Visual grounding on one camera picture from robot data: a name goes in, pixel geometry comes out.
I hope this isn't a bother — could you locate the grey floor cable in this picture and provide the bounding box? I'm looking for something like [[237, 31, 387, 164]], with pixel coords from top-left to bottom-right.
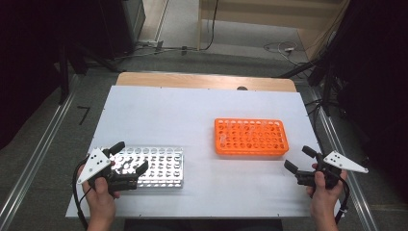
[[115, 45, 198, 62]]

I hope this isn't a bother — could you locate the hanging black cable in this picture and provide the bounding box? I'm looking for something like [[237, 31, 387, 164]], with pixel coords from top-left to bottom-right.
[[200, 0, 220, 52]]

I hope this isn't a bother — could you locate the white test tube rack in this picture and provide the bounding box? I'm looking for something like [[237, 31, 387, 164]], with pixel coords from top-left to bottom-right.
[[100, 146, 185, 189]]

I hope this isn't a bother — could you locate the white power strip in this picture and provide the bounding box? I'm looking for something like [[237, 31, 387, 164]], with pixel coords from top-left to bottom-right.
[[138, 39, 165, 50]]

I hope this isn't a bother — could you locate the black curtain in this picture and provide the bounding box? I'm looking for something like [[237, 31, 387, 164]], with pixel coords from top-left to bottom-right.
[[0, 0, 107, 150], [333, 0, 408, 200]]

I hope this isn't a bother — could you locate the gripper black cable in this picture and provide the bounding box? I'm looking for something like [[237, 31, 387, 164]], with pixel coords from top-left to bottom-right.
[[72, 154, 92, 231], [334, 176, 351, 225]]

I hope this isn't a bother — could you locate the person's right hand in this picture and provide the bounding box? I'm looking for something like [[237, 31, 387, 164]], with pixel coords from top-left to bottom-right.
[[305, 163, 349, 218]]

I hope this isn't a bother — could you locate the metal floor rail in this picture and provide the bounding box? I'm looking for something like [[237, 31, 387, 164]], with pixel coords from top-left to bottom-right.
[[0, 74, 81, 231], [306, 86, 380, 231]]

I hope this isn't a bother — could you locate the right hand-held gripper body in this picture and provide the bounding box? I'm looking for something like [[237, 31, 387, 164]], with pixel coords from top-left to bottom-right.
[[295, 150, 370, 191]]

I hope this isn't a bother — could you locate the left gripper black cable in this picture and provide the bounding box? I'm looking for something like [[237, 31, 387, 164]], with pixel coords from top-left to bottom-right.
[[72, 154, 92, 231]]

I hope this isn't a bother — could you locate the white floor cable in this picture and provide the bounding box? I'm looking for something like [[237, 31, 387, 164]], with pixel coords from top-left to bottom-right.
[[263, 40, 310, 67]]

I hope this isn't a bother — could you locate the person's left hand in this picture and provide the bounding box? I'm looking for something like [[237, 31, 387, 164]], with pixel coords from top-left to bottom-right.
[[77, 164, 121, 222]]

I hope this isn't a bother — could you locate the orange test tube rack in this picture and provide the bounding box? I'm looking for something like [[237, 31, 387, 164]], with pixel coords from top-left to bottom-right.
[[214, 117, 290, 157]]

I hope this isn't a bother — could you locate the row of clear test tubes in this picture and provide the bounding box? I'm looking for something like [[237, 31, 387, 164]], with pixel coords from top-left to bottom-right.
[[237, 118, 279, 131]]

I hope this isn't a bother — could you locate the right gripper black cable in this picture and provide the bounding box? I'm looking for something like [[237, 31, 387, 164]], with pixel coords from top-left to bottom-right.
[[334, 176, 351, 225]]

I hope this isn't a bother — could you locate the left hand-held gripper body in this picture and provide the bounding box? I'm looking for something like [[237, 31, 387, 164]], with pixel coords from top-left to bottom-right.
[[76, 146, 140, 194]]

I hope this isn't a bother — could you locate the light wooden platform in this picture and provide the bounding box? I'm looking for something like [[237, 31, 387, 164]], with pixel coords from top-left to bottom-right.
[[197, 0, 350, 61]]

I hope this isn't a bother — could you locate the black metal stand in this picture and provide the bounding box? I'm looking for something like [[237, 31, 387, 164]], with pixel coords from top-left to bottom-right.
[[57, 41, 123, 106], [278, 47, 342, 117]]

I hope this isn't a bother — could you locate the white board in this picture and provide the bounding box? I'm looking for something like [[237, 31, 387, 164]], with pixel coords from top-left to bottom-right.
[[65, 85, 344, 219]]

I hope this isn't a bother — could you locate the wooden table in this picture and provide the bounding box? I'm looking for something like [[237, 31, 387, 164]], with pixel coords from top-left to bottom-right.
[[115, 71, 297, 93]]

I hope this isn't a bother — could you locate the dark cabinet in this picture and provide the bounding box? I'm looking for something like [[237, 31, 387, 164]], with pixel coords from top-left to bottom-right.
[[99, 0, 147, 61]]

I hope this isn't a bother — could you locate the black floor cable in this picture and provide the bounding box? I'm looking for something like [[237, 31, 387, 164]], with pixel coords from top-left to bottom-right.
[[304, 97, 325, 142]]

